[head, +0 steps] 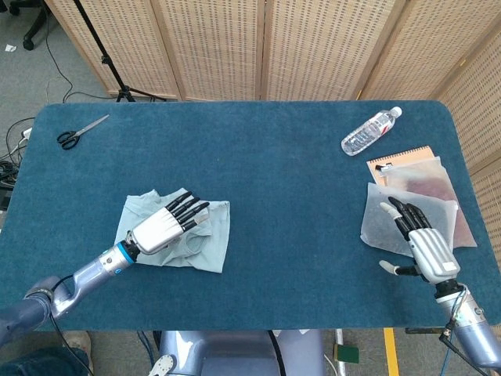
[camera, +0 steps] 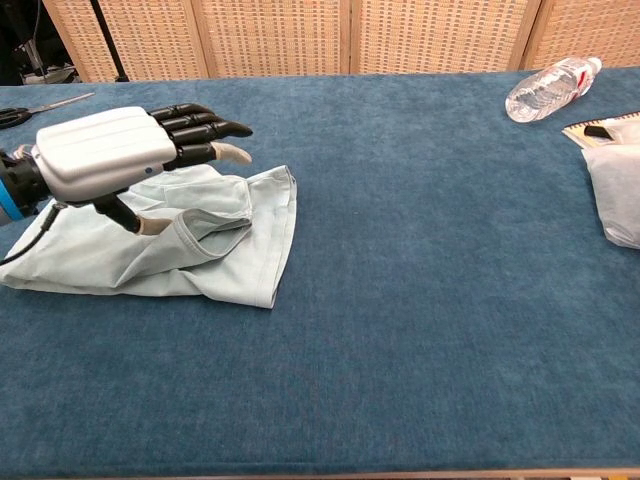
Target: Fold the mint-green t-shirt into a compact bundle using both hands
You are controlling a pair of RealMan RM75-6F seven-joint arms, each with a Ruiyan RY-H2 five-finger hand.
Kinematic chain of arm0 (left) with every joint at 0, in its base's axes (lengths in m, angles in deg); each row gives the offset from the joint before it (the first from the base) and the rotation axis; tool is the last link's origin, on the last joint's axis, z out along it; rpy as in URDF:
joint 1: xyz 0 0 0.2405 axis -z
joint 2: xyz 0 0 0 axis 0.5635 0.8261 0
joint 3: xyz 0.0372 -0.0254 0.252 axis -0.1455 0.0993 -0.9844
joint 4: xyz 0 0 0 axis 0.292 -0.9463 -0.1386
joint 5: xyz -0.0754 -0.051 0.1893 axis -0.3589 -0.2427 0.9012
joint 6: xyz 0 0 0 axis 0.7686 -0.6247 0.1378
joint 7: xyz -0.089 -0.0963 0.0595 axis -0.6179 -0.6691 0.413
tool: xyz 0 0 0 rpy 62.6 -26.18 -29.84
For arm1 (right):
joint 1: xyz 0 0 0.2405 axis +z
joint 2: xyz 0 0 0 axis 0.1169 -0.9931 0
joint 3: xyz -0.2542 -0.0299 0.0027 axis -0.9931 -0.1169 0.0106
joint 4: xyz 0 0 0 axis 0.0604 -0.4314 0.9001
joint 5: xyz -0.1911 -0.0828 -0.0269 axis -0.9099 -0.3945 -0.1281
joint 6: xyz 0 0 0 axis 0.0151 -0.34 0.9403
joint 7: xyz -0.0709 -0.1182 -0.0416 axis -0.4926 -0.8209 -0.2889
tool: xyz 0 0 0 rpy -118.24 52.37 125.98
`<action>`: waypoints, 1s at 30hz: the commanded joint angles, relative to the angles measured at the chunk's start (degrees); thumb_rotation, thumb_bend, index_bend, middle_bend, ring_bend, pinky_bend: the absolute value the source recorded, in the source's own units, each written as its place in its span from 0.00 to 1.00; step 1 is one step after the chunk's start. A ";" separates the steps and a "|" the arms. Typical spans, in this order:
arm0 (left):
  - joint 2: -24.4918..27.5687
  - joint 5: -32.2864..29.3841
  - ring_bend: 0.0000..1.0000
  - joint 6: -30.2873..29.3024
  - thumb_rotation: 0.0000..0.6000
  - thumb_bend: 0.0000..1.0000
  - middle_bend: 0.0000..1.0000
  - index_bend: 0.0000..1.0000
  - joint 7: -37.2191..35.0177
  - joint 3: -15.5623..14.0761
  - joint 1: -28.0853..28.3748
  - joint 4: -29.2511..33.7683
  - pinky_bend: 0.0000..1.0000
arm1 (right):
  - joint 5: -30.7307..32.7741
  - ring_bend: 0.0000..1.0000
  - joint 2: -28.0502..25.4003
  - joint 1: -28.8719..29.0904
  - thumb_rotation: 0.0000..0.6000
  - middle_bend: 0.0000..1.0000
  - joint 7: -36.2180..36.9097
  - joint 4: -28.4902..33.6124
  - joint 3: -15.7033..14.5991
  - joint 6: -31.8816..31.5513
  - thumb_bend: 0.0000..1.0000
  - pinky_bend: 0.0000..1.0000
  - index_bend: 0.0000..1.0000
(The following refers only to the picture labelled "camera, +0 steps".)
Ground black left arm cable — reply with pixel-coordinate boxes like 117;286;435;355
0;202;64;266

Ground frosted bag with QR label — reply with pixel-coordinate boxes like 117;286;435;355
581;142;640;250

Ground wooden rattan folding screen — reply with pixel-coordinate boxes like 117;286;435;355
42;0;640;84

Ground brown spiral notebook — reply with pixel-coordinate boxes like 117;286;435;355
560;110;640;151

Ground black-handled scissors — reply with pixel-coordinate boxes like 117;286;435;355
0;92;96;132

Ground clear plastic water bottle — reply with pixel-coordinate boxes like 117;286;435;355
504;56;604;123

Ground blue table cover cloth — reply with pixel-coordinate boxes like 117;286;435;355
0;69;640;476

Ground black tripod stand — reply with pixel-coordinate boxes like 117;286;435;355
89;0;132;82

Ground light green t-shirt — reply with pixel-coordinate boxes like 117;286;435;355
0;163;297;310

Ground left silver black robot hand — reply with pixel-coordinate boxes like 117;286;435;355
32;102;255;236

